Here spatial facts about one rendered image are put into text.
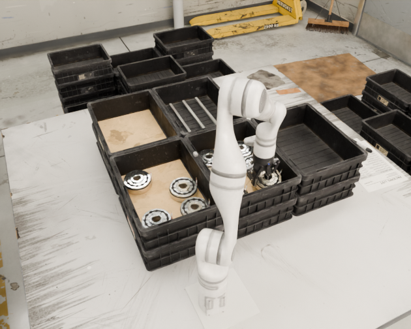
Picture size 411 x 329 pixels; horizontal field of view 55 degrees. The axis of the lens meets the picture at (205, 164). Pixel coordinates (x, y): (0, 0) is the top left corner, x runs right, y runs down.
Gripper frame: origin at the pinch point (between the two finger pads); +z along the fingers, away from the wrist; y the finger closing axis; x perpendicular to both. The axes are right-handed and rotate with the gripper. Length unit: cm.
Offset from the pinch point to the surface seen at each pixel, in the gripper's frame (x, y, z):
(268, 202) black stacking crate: -9.2, -1.5, 2.3
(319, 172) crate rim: -9.7, 18.0, -5.7
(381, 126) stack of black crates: 54, 124, 52
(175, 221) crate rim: -10.9, -37.0, -6.4
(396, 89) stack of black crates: 87, 167, 53
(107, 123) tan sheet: 64, -43, 5
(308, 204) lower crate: -9.7, 17.1, 11.3
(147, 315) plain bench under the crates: -25, -53, 16
